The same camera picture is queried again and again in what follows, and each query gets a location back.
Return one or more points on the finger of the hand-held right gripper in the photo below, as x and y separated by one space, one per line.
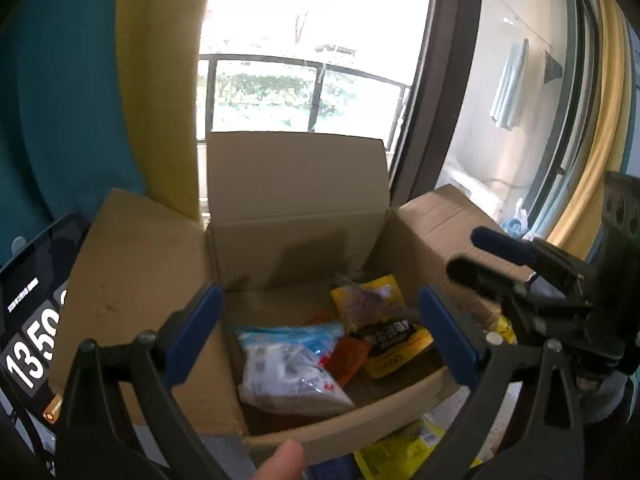
500 242
480 272

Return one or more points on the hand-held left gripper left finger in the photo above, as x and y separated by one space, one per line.
200 330

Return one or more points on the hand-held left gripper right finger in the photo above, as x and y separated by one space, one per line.
445 335

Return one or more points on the yellow black snack packet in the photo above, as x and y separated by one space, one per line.
385 340

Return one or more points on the white blue snack packet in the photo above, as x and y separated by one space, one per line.
285 375

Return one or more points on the orange snack packet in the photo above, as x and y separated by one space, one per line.
350 357

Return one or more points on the large yellow snack packet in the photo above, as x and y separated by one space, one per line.
395 452

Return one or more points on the brown cardboard box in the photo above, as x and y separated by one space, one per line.
300 210

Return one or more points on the dark blue packet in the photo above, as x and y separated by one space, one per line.
327 472

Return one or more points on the person's right forearm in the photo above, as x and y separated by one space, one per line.
605 395

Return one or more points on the hanging pale towel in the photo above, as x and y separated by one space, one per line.
510 90

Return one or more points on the yellow curtain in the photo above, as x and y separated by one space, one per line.
160 110
605 110

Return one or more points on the black tablet showing clock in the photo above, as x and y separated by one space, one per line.
30 310

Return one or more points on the black balcony railing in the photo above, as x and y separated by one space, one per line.
315 100

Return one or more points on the teal curtain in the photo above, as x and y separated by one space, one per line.
65 135

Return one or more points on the dark window frame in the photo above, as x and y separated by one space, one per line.
440 85

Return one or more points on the dark sliding door frame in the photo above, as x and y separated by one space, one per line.
575 85

